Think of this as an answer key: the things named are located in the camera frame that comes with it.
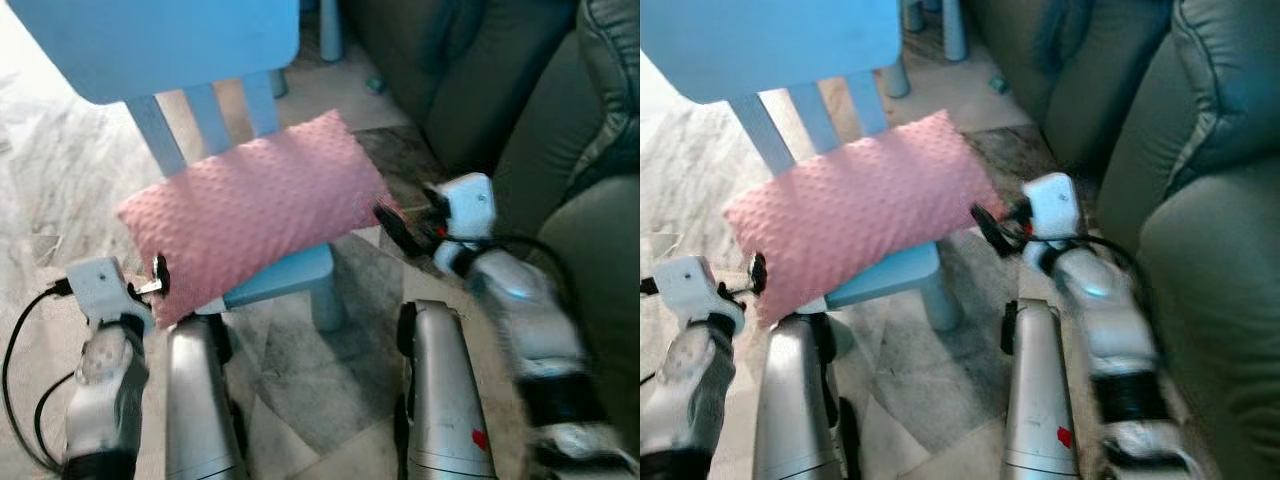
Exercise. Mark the pink dotted minky pillow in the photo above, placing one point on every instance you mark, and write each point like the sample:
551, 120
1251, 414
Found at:
250, 210
860, 210

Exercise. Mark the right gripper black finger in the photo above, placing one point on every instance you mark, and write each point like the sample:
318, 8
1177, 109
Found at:
995, 230
400, 230

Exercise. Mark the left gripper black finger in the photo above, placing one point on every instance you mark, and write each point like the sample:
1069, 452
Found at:
758, 274
161, 277

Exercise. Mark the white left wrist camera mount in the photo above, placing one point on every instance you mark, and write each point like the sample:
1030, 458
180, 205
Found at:
95, 287
685, 287

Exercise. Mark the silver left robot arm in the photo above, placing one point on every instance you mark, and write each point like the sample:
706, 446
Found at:
105, 400
690, 400

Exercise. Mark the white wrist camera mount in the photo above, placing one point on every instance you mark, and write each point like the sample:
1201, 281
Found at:
1055, 205
470, 205
95, 287
685, 287

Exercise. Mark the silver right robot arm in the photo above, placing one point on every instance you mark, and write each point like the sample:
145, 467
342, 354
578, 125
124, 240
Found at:
525, 310
1110, 320

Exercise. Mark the green leather three-seat sofa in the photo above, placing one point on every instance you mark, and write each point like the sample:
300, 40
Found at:
590, 200
1220, 250

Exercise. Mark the silver left robot leg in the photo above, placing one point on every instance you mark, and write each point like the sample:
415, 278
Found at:
800, 400
200, 400

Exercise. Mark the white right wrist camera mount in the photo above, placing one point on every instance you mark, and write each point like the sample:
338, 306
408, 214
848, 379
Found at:
470, 205
1055, 205

